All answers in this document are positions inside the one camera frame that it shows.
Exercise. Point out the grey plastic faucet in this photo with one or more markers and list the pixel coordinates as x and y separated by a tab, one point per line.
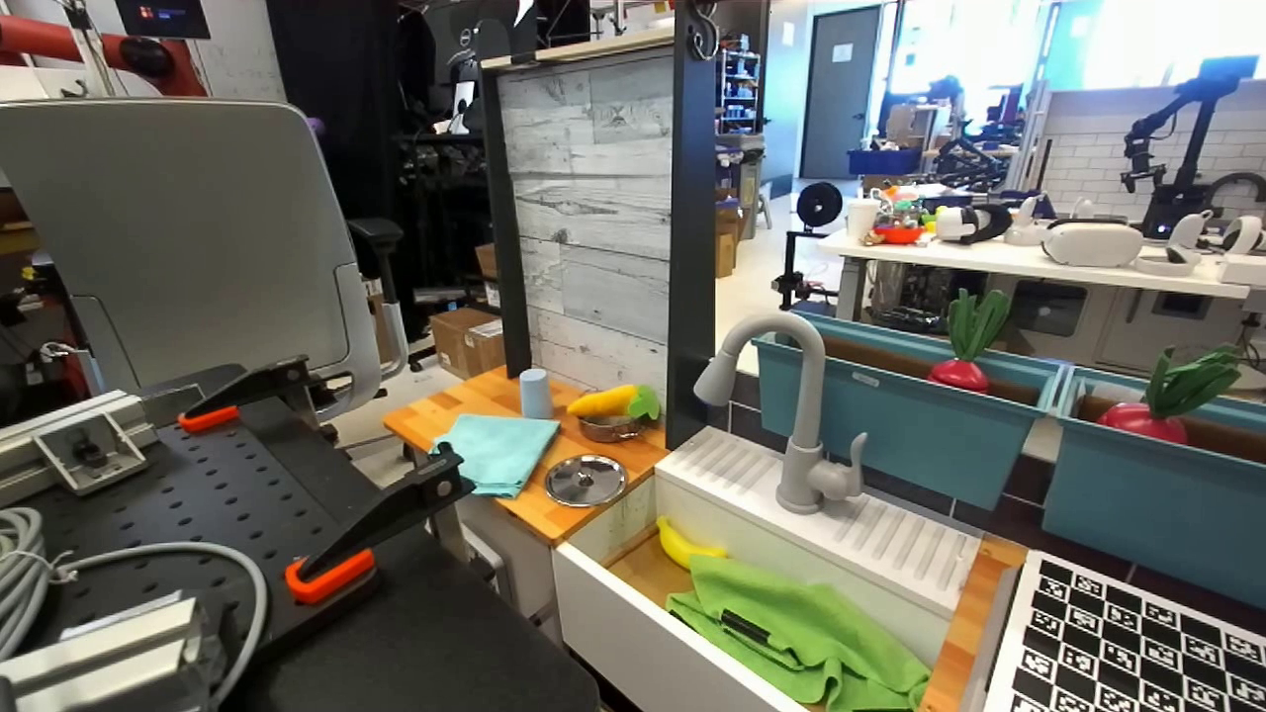
801	436

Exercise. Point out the black background robot arm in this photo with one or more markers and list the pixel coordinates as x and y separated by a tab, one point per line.
1187	143

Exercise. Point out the green felt leaf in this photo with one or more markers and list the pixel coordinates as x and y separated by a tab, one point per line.
645	405

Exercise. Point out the yellow toy corn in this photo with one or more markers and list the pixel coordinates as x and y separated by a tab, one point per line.
604	403

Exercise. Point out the small grey cup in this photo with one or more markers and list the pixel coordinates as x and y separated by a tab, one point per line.
534	392

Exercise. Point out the grey wood backsplash panel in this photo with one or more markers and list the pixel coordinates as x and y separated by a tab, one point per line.
587	223

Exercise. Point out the teal cloth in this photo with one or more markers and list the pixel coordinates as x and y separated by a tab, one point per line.
500	453

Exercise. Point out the cardboard box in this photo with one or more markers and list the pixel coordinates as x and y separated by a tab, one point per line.
465	341

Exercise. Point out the wooden counter top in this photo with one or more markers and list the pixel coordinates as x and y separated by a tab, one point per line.
462	403

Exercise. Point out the yellow toy banana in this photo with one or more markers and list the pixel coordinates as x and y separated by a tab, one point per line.
677	544

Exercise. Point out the black round fan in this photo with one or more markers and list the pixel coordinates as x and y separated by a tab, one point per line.
822	205

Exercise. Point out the white toy sink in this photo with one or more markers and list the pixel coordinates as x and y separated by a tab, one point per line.
843	521

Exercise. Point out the teal planter box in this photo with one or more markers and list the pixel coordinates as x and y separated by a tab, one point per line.
1150	509
910	436

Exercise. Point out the black clamp orange tip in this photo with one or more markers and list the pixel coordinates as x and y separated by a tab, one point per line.
264	386
383	515

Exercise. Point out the green cloth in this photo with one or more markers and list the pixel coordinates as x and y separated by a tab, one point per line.
793	635

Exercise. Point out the red toy radish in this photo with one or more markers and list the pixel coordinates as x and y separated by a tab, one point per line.
964	372
1141	421

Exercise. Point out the grey door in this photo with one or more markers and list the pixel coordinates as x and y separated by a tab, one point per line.
839	92

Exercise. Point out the white background table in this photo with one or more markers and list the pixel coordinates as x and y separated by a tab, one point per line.
1030	264

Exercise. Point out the wooden sink side board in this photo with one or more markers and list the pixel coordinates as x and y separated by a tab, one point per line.
970	635

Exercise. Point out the black perforated plate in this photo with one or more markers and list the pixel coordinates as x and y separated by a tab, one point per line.
200	490

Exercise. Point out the white plastic panel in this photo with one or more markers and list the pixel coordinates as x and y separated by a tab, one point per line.
172	241

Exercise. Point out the black white calibration board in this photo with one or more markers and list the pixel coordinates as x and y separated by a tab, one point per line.
1133	648

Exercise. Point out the red pipe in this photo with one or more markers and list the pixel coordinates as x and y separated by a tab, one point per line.
131	57

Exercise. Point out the wide black frame post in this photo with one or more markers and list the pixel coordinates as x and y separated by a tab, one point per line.
689	264

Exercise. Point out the narrow black frame post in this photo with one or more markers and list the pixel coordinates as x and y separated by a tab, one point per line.
508	241

